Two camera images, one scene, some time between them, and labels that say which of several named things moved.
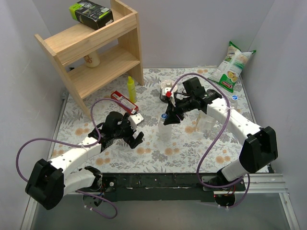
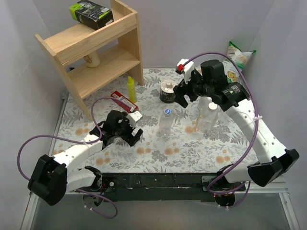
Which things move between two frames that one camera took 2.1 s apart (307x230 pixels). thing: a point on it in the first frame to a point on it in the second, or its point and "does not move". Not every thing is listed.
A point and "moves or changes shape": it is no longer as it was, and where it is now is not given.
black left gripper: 129,135 does not move
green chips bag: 232,66 does not move
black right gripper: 176,110 to 183,89
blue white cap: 164,116 moves or changes shape
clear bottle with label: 205,123 does not move
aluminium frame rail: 262,183 does not move
